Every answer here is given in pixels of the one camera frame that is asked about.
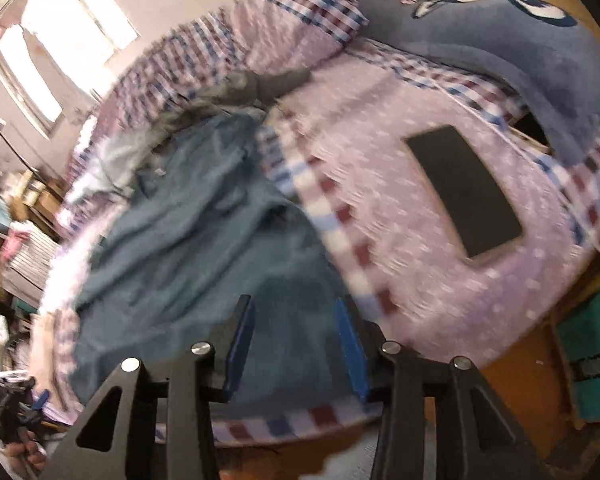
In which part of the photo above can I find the dark teal sweater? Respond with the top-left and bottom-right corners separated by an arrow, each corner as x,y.
69,112 -> 351,412

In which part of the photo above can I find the black clothes rack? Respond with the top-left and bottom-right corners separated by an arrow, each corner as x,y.
0,118 -> 45,181

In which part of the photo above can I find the person left hand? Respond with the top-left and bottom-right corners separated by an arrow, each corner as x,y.
3,441 -> 47,478

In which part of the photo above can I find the teal green box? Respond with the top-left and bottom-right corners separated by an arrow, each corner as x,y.
556,288 -> 600,422

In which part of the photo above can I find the clear plastic storage bag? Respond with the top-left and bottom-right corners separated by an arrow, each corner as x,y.
0,221 -> 59,309

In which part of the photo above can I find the cardboard boxes stack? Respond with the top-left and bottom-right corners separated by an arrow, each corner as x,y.
0,171 -> 62,287

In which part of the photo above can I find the black smartphone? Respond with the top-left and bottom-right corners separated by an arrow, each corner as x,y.
402,125 -> 524,261

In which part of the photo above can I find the light blue garment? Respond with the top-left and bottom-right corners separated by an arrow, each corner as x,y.
66,130 -> 152,204

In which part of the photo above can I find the plaid bed sheet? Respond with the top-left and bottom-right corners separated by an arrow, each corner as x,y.
29,38 -> 600,445

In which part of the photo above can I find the window with curtain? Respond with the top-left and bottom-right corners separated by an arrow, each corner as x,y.
0,0 -> 138,138

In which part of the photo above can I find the olive green garment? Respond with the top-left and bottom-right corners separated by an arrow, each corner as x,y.
151,67 -> 312,136

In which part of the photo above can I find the dark blue plush pillow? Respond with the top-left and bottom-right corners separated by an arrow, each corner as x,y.
358,0 -> 600,166

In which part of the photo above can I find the plaid folded quilt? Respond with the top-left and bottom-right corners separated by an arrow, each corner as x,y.
73,0 -> 366,159

